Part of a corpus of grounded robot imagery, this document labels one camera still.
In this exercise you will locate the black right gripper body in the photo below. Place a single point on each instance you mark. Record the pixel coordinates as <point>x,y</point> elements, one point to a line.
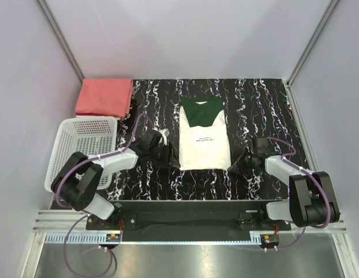
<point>245,164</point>

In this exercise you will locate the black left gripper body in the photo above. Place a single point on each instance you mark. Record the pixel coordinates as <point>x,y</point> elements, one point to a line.
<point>162,156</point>

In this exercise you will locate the white and green raglan t-shirt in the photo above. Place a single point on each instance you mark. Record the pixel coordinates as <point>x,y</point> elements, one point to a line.
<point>203,138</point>

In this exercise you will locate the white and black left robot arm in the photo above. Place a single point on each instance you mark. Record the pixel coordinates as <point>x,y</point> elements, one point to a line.
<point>77,182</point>

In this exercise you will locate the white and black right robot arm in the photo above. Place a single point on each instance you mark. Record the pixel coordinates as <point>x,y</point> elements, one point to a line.
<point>312,201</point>

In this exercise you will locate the folded white t-shirt under stack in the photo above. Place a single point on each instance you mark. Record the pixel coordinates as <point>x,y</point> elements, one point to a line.
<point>81,116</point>

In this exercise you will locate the white perforated plastic basket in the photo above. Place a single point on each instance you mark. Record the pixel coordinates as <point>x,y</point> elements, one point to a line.
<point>90,135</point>

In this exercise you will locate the folded pink t-shirt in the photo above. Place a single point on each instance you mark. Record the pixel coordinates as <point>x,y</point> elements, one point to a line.
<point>105,97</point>

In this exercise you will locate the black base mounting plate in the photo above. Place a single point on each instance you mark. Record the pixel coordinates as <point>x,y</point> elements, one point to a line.
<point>190,222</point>

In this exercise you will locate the right small circuit board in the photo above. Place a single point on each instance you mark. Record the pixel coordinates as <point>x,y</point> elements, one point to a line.
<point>273,239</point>

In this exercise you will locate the small circuit board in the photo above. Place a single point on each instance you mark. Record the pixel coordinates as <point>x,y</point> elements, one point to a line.
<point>273,239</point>
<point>114,237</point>

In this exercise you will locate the left small circuit board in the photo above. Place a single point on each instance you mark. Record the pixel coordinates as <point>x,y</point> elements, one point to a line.
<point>114,237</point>

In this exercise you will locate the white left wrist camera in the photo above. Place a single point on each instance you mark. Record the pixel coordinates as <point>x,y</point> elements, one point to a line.
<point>165,133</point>

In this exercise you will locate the slotted aluminium front rail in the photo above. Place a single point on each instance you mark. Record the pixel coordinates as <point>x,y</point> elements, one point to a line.
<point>67,226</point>

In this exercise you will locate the left aluminium frame post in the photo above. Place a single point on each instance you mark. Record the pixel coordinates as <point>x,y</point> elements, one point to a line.
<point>56,30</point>

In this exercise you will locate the aluminium frame post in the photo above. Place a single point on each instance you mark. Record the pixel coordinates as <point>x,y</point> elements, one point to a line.
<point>328,13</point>
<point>56,30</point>

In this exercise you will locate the right aluminium frame post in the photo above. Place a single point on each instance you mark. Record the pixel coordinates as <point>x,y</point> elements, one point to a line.
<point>328,13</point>

